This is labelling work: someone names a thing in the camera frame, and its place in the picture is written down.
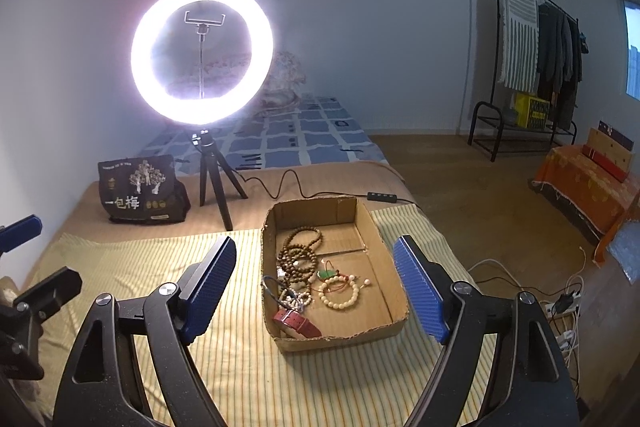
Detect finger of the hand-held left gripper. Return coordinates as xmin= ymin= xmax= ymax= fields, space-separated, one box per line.
xmin=0 ymin=215 xmax=42 ymax=255
xmin=0 ymin=266 xmax=83 ymax=380

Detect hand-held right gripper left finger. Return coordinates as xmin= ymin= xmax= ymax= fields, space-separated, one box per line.
xmin=52 ymin=234 xmax=238 ymax=427

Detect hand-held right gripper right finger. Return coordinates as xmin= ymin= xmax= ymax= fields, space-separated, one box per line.
xmin=392 ymin=234 xmax=581 ymax=427

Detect dark blue bangle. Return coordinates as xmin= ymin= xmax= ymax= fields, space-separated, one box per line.
xmin=262 ymin=276 xmax=296 ymax=308

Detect cream bead bracelet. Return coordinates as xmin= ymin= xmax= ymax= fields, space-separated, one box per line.
xmin=319 ymin=274 xmax=362 ymax=311

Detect red leather watch strap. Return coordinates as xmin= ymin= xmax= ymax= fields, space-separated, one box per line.
xmin=272 ymin=307 xmax=323 ymax=339

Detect green jade red cord bracelet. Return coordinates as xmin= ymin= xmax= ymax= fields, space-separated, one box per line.
xmin=317 ymin=259 xmax=373 ymax=288

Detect white pearl necklace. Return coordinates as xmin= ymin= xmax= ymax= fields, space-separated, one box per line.
xmin=285 ymin=289 xmax=313 ymax=313

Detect wooden bead necklace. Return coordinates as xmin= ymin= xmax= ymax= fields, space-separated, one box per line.
xmin=276 ymin=227 xmax=323 ymax=285

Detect cardboard box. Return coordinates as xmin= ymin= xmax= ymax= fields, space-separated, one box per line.
xmin=261 ymin=196 xmax=408 ymax=354

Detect tan bed sheet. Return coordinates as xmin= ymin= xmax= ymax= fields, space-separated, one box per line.
xmin=50 ymin=159 xmax=416 ymax=248

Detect striped cloth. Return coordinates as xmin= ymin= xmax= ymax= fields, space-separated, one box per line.
xmin=22 ymin=207 xmax=501 ymax=427

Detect black tripod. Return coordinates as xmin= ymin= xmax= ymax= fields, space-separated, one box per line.
xmin=190 ymin=129 xmax=249 ymax=232

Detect black snack bag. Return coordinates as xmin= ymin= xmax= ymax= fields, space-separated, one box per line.
xmin=97 ymin=154 xmax=192 ymax=225

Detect white power strip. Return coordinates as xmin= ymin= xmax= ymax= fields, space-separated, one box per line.
xmin=542 ymin=299 xmax=581 ymax=355

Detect blue plaid blanket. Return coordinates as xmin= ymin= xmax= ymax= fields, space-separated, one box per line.
xmin=137 ymin=94 xmax=391 ymax=172

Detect orange cloth covered table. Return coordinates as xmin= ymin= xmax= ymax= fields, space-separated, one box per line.
xmin=530 ymin=146 xmax=640 ymax=265

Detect yellow crate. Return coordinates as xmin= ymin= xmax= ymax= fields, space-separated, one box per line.
xmin=512 ymin=92 xmax=551 ymax=128

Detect silver bubble wrap bag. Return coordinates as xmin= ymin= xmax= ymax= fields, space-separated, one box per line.
xmin=607 ymin=217 xmax=640 ymax=285

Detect floral pillow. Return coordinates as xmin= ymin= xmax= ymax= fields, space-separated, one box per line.
xmin=255 ymin=52 xmax=307 ymax=108

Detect red box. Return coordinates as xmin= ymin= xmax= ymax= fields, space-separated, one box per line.
xmin=582 ymin=146 xmax=628 ymax=184

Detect tan flat box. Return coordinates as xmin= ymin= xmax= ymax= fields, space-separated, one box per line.
xmin=587 ymin=121 xmax=633 ymax=172

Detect black clothes rack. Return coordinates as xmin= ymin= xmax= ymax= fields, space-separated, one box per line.
xmin=467 ymin=0 xmax=586 ymax=162

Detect phone holder clamp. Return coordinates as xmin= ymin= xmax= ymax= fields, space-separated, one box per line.
xmin=183 ymin=10 xmax=227 ymax=100

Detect dark hanging clothes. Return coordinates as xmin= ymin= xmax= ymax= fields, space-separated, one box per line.
xmin=537 ymin=2 xmax=588 ymax=132

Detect striped towel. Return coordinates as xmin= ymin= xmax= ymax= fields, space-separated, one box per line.
xmin=500 ymin=0 xmax=540 ymax=92

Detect window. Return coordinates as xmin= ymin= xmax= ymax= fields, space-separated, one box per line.
xmin=622 ymin=0 xmax=640 ymax=100

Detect white cable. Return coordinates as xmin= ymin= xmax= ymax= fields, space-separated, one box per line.
xmin=467 ymin=246 xmax=588 ymax=308

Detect black power cable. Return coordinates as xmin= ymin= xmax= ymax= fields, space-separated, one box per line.
xmin=235 ymin=167 xmax=416 ymax=204

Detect ring light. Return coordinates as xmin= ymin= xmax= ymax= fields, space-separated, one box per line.
xmin=130 ymin=0 xmax=276 ymax=128

